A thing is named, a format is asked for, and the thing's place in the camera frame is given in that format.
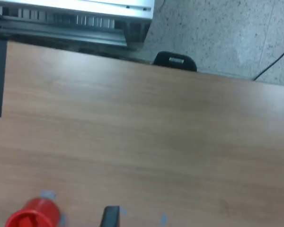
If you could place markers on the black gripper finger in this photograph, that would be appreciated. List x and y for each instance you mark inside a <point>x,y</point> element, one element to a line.
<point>110,217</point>

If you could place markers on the black curved floor object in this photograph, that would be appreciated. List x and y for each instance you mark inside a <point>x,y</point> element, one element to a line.
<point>165,60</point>

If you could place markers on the grey metal robot cart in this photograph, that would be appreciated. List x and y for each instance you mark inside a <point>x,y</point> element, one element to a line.
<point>73,21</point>

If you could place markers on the red plastic cup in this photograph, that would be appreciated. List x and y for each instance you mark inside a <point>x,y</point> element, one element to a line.
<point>42,210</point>

